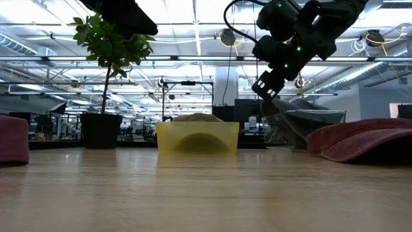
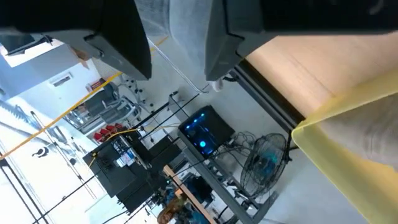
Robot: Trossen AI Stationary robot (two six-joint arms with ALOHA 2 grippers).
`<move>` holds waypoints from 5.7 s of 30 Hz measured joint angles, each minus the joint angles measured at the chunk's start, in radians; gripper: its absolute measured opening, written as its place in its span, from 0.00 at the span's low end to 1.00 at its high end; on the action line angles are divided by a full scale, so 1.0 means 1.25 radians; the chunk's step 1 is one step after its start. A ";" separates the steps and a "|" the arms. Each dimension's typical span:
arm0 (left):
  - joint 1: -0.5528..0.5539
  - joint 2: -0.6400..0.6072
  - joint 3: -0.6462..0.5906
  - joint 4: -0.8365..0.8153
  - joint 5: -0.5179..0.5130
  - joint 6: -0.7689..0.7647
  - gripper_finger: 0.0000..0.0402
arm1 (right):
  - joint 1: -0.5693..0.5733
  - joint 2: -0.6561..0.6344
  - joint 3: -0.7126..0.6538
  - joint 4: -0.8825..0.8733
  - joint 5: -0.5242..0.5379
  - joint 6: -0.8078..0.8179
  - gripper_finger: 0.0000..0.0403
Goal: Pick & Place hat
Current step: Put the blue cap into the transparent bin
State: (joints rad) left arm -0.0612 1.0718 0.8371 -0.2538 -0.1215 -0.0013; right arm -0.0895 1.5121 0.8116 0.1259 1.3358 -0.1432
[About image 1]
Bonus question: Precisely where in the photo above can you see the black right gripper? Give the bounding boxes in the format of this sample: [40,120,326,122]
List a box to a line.
[252,38,337,102]

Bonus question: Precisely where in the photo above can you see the maroon baseball cap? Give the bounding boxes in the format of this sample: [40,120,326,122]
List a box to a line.
[0,115,30,168]
[306,117,412,164]

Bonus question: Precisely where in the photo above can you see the tan baseball cap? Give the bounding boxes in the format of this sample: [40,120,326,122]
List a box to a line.
[173,112,231,155]

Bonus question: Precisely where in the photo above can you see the clear plastic bin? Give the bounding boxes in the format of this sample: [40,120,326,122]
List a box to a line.
[261,109,348,152]

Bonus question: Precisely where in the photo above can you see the green potted plant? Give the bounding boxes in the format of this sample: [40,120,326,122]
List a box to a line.
[72,14,156,150]

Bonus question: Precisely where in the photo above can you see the yellow plastic bin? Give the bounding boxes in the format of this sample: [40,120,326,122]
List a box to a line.
[156,121,241,155]

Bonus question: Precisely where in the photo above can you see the yellow cable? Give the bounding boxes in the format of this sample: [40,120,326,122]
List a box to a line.
[297,72,306,99]

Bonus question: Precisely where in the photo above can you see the black right camera cable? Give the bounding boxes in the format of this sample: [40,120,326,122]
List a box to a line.
[223,0,270,44]

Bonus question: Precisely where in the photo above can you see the black gantry frame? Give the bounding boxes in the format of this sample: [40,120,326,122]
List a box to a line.
[162,80,215,122]

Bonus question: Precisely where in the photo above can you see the black aluminium table frame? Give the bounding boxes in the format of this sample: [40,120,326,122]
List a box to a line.
[28,140,268,151]

